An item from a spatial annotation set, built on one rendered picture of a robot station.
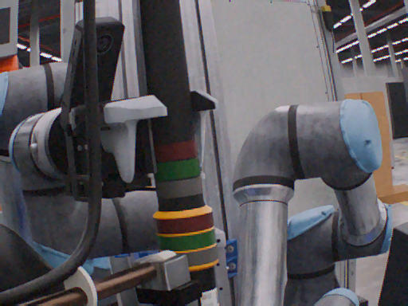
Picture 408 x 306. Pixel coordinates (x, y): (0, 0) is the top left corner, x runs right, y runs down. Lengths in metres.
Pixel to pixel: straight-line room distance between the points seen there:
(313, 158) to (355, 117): 0.10
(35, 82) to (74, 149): 0.49
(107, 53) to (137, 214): 0.22
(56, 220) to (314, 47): 2.17
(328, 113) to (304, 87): 1.72
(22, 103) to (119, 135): 0.56
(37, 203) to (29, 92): 0.36
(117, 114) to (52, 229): 0.26
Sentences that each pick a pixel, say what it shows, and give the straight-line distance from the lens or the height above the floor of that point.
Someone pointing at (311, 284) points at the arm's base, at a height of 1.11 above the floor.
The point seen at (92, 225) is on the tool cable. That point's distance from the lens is 0.41.
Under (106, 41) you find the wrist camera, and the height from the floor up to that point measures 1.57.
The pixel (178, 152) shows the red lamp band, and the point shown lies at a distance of 0.48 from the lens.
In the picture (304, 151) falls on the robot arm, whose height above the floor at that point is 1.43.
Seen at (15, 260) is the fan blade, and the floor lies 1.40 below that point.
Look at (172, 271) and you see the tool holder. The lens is 0.46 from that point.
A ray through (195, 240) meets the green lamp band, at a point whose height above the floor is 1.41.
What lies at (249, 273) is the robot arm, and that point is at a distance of 0.98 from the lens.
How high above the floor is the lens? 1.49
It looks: 3 degrees down
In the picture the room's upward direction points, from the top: 7 degrees counter-clockwise
